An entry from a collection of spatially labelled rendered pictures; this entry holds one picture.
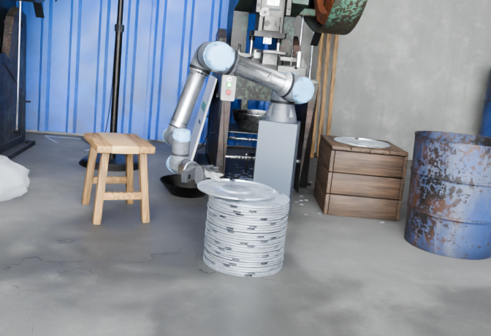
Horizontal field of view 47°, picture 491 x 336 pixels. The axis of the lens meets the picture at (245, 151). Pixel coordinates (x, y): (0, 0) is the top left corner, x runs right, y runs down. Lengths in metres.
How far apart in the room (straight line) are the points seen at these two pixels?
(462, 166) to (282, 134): 0.80
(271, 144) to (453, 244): 0.90
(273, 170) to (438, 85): 2.65
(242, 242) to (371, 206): 1.09
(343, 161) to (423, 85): 2.30
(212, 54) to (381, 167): 1.04
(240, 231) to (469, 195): 0.99
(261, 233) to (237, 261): 0.13
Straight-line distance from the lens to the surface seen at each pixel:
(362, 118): 4.80
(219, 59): 2.33
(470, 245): 2.51
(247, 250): 1.92
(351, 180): 2.81
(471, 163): 2.41
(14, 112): 3.85
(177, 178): 3.07
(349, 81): 4.74
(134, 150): 2.34
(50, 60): 4.55
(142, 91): 4.48
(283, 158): 2.63
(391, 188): 2.87
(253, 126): 3.29
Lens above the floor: 0.74
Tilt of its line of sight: 10 degrees down
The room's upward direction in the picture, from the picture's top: 6 degrees clockwise
